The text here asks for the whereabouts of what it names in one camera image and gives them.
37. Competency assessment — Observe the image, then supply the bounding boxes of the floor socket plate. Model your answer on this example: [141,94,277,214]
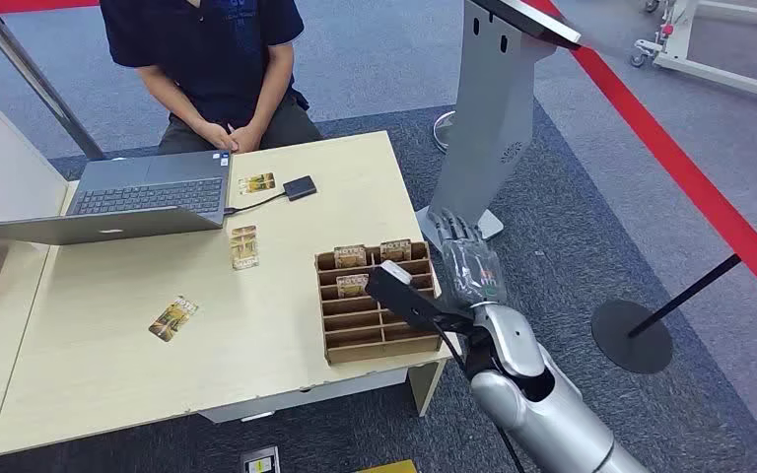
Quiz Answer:
[241,445,283,473]

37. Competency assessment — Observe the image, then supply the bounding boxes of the wooden slotted card holder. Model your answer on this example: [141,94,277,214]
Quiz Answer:
[313,239,445,367]

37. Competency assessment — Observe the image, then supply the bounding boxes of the person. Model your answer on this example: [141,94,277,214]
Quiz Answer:
[99,0,325,157]

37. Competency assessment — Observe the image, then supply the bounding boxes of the white wheeled frame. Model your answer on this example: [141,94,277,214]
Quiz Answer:
[629,0,757,109]

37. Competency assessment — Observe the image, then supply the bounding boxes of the black card reader cable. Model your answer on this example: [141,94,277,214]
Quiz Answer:
[223,190,287,218]

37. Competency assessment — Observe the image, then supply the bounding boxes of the yellow flat object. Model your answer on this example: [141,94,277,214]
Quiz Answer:
[355,459,420,473]

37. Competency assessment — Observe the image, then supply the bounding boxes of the red floor strip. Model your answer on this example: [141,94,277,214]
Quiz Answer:
[0,0,101,15]

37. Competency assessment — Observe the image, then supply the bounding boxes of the red barrier belt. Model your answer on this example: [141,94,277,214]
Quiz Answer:
[521,0,757,322]

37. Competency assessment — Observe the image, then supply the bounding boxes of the wooden desk leg panel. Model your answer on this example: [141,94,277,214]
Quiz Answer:
[407,358,449,419]

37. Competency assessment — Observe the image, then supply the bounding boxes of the person's left hand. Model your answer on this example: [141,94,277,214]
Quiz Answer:
[228,122,264,155]

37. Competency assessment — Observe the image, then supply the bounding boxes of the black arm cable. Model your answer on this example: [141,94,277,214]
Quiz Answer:
[433,322,527,473]

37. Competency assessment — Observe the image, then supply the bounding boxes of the slanted metal pole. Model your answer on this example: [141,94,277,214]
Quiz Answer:
[0,0,107,162]

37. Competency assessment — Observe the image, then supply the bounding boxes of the person's right hand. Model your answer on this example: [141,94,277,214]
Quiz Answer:
[196,121,241,155]

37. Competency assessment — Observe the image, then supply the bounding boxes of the white desk underframe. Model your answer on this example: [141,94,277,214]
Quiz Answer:
[198,368,410,425]

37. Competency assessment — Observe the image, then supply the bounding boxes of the black stanchion post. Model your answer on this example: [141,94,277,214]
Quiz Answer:
[590,208,757,375]

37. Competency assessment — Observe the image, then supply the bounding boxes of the round metal base ring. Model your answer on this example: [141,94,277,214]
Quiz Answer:
[431,109,458,156]

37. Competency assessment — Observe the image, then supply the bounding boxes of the grey kiosk stand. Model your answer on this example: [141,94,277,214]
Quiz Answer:
[414,0,583,253]

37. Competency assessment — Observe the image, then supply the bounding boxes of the hotel key card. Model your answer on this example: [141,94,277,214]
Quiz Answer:
[379,239,413,263]
[237,171,278,196]
[229,225,261,272]
[335,273,371,301]
[333,244,369,270]
[148,295,199,344]

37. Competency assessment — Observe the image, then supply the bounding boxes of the black card reader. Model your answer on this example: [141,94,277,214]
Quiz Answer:
[282,174,319,202]

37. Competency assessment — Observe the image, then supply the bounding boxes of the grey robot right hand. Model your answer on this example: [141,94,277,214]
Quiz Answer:
[426,208,508,308]

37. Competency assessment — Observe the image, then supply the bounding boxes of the grey open laptop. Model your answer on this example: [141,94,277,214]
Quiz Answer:
[0,150,234,247]

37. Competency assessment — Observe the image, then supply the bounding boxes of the white box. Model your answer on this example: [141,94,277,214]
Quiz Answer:
[0,94,70,224]

